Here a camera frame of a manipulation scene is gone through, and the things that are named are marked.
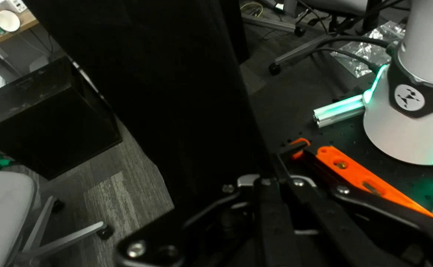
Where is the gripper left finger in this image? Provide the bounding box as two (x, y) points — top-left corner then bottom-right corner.
(114, 174), (303, 267)

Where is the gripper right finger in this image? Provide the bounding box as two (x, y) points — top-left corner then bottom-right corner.
(273, 154), (433, 267)

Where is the black curtain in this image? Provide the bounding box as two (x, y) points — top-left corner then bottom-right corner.
(23, 0), (273, 220)

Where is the short aluminium profile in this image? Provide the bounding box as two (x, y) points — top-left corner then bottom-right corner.
(313, 94), (367, 129)

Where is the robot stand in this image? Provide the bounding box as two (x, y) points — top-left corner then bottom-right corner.
(241, 22), (433, 223)

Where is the grey office chair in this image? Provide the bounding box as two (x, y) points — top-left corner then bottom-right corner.
(241, 0), (411, 76)

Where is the crumpled clear plastic bag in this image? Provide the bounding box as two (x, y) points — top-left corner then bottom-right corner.
(329, 20), (407, 79)

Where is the black box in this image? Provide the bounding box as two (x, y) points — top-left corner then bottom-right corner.
(0, 56), (123, 181)

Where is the white office chair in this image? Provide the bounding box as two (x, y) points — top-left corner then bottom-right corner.
(0, 148), (114, 267)

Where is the wooden desk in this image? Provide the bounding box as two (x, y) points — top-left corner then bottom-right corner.
(0, 7), (40, 53)

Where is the white paper cup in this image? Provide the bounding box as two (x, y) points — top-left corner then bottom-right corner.
(0, 10), (21, 33)

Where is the black cable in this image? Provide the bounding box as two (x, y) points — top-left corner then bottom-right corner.
(313, 34), (400, 52)
(313, 47), (383, 73)

